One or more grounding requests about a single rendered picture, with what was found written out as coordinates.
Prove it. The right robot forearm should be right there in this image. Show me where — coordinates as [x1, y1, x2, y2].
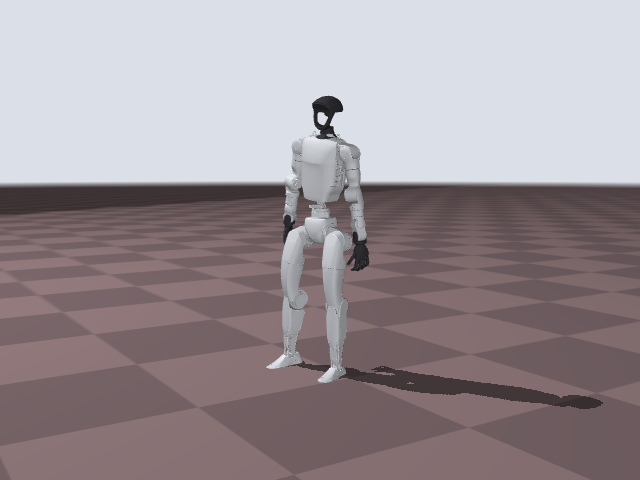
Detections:
[283, 185, 300, 223]

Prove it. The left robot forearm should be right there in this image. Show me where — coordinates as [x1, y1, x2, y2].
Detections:
[349, 188, 367, 241]

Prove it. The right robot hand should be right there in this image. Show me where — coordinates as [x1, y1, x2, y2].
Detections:
[283, 215, 295, 244]

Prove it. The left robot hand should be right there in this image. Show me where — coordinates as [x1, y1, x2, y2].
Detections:
[347, 232, 369, 271]

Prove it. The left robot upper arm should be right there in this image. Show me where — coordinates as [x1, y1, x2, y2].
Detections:
[338, 142, 361, 202]

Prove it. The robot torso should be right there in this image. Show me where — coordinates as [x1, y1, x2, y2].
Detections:
[301, 131, 347, 244]

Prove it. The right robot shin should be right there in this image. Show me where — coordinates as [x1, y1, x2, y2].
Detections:
[282, 296, 305, 357]

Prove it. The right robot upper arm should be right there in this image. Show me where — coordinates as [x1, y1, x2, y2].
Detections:
[285, 138, 305, 190]

